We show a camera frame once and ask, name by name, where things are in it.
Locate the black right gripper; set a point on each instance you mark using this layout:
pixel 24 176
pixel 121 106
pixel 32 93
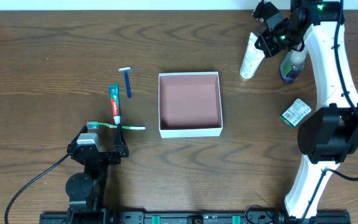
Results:
pixel 268 43

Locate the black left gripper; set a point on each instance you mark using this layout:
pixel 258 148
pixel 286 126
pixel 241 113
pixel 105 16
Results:
pixel 105 155

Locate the clear blue soap pump bottle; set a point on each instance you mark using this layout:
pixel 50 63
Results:
pixel 292 65

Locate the white lotion tube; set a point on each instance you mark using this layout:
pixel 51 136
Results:
pixel 252 58

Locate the green white soap packet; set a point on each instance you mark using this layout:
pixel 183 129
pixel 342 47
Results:
pixel 295 113

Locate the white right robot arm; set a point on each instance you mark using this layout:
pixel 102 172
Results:
pixel 328 136

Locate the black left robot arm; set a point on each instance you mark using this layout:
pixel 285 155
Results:
pixel 86 189

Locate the green white toothbrush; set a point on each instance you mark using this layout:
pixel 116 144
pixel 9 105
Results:
pixel 97 124

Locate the green red toothpaste tube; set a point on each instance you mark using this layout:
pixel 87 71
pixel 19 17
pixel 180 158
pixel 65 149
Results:
pixel 115 102

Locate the blue disposable razor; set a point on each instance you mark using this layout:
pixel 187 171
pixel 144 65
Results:
pixel 125 70

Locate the white box with pink inside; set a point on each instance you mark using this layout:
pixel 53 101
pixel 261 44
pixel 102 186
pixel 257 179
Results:
pixel 189 105

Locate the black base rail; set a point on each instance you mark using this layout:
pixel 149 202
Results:
pixel 252 216

